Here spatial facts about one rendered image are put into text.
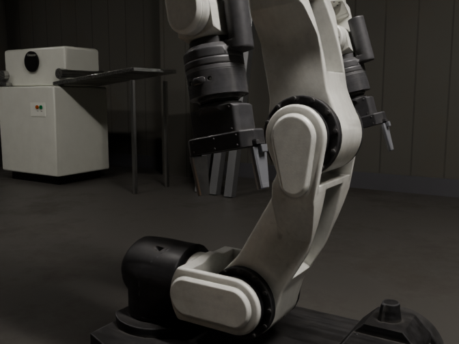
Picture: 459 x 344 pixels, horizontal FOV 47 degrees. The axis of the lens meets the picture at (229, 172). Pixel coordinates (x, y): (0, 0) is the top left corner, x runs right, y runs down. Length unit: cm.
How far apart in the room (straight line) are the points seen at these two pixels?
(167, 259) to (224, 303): 18
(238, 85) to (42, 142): 355
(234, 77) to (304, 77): 21
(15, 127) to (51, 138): 43
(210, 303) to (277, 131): 36
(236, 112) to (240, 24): 12
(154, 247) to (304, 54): 54
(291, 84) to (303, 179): 17
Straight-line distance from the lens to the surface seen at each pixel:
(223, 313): 103
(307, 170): 88
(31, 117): 432
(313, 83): 92
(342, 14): 124
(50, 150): 417
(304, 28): 93
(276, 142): 90
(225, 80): 74
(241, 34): 74
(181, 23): 76
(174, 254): 114
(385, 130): 115
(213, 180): 361
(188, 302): 108
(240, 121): 73
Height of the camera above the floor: 68
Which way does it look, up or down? 8 degrees down
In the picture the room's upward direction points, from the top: straight up
